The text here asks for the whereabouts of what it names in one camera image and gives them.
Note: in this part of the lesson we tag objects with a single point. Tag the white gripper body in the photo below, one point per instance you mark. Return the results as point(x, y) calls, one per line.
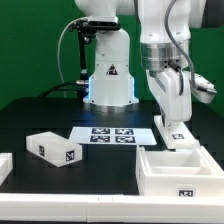
point(173, 94)

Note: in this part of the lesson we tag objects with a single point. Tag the white cabinet panel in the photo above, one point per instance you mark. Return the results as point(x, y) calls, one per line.
point(176, 136)

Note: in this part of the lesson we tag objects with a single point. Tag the large white cabinet body box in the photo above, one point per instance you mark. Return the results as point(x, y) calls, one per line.
point(184, 173)

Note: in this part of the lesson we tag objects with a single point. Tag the white cabinet drawer box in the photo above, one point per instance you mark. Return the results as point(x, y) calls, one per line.
point(54, 149)

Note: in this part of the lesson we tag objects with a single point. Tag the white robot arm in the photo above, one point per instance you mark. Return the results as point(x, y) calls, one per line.
point(156, 34)

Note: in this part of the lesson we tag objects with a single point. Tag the white marker sheet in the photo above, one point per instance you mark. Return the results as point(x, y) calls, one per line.
point(112, 136)

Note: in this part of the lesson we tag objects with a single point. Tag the white right rail piece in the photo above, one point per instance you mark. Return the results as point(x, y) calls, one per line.
point(213, 158)

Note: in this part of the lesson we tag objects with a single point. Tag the white rail piece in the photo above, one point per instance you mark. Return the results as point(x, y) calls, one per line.
point(213, 158)
point(6, 166)

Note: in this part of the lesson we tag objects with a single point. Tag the black camera on stand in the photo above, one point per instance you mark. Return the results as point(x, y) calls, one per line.
point(87, 28)

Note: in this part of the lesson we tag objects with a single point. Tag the white left rail piece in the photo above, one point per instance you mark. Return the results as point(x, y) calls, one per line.
point(6, 166)

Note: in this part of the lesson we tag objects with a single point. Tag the white front rail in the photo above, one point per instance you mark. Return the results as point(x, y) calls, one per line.
point(111, 208)

